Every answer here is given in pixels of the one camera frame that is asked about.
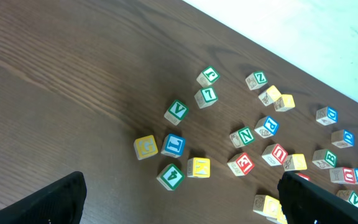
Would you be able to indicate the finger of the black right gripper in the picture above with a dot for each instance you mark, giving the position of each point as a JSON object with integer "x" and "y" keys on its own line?
{"x": 305, "y": 202}

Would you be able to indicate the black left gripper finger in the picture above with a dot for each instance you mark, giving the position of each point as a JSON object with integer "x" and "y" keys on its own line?
{"x": 61, "y": 202}

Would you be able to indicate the yellow O block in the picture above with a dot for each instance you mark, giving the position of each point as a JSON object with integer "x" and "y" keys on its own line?
{"x": 280, "y": 219}

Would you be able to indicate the yellow C block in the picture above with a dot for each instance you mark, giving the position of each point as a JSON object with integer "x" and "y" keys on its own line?
{"x": 266, "y": 205}

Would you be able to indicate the red A block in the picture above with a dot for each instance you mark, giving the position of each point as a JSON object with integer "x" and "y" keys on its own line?
{"x": 303, "y": 176}

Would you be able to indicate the yellow block by A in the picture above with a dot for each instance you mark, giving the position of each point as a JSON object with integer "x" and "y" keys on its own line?
{"x": 295, "y": 162}

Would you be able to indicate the green B block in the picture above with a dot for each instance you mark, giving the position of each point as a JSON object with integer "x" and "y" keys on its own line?
{"x": 324, "y": 159}

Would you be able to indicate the red U block right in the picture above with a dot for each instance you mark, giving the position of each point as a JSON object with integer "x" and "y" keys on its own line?
{"x": 342, "y": 175}

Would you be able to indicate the red u block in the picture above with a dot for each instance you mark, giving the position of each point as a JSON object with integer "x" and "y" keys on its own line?
{"x": 274, "y": 155}
{"x": 342, "y": 175}

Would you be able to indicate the green V block right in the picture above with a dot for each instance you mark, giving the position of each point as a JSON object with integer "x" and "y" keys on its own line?
{"x": 349, "y": 196}

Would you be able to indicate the green v block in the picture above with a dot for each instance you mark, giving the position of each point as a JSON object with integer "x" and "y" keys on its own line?
{"x": 349, "y": 196}
{"x": 176, "y": 112}

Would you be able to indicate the red U block left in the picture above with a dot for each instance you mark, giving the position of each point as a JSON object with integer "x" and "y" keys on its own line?
{"x": 274, "y": 155}

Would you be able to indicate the red E block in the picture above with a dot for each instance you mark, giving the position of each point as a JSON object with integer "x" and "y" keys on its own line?
{"x": 241, "y": 164}

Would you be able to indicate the blue d block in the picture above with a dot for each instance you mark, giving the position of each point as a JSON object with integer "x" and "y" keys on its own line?
{"x": 342, "y": 138}
{"x": 327, "y": 116}

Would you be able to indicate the blue P block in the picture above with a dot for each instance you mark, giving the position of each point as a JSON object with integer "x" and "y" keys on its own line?
{"x": 266, "y": 127}

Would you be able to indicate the blue D block top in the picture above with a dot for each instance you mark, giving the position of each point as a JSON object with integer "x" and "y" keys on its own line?
{"x": 327, "y": 116}

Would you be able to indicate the green N block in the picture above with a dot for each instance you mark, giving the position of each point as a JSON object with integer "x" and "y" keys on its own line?
{"x": 242, "y": 137}

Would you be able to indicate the yellow G block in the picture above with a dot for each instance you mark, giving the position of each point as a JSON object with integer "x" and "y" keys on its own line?
{"x": 145, "y": 147}

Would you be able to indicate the yellow block top right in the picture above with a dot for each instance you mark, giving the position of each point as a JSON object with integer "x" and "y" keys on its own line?
{"x": 284, "y": 103}

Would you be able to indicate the green 4 block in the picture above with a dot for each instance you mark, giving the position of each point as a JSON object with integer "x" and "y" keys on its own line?
{"x": 171, "y": 177}

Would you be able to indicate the yellow K block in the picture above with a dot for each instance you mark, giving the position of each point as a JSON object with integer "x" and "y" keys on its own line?
{"x": 198, "y": 167}

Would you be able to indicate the yellow block top left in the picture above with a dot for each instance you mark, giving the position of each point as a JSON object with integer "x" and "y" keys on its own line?
{"x": 270, "y": 95}

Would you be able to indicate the blue L block left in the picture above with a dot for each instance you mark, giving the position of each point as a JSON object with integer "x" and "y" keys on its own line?
{"x": 173, "y": 146}

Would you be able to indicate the green Z block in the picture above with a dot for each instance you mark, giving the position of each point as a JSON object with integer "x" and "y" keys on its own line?
{"x": 256, "y": 80}

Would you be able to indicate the green 7 block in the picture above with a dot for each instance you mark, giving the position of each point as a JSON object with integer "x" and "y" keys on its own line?
{"x": 206, "y": 97}

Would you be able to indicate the green V block left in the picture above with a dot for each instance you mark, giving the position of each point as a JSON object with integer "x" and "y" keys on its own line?
{"x": 176, "y": 112}

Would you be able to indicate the green J block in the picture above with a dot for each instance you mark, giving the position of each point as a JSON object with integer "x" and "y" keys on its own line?
{"x": 208, "y": 76}

